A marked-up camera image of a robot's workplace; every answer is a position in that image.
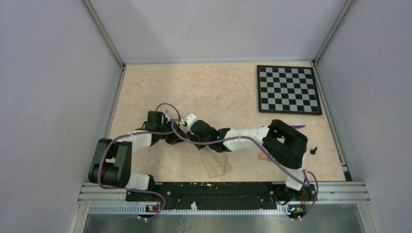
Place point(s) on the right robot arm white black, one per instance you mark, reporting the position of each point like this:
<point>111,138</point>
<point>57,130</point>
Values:
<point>280,142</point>

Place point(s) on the iridescent purple utensil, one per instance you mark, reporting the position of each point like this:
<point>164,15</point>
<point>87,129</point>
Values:
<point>298,126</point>

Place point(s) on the small black screw knob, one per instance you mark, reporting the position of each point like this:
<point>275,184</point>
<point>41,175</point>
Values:
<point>313,151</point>

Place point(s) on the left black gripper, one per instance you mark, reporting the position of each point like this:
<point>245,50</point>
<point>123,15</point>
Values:
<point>173,139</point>

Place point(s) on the black white checkerboard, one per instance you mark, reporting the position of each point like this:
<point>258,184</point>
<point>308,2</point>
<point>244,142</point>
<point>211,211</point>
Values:
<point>287,90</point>

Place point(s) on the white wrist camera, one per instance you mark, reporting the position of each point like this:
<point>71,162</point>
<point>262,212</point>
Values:
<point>189,119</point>
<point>167,113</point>

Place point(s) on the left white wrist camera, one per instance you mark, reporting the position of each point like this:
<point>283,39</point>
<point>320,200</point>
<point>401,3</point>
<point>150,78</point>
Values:
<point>167,113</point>

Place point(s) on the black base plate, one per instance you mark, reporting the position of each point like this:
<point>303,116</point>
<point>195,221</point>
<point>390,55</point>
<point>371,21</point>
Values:
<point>223,195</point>

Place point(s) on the aluminium frame rail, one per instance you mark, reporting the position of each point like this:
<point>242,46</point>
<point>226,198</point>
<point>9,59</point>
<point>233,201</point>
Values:
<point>112,201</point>

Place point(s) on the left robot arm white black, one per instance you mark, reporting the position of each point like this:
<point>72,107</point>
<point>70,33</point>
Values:
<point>112,160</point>

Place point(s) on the beige cloth napkin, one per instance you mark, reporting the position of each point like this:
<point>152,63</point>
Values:
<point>215,163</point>

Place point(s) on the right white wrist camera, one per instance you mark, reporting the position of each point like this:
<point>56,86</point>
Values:
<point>189,119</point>

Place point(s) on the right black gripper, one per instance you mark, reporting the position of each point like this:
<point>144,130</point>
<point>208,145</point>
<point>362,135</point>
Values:
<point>191,136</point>

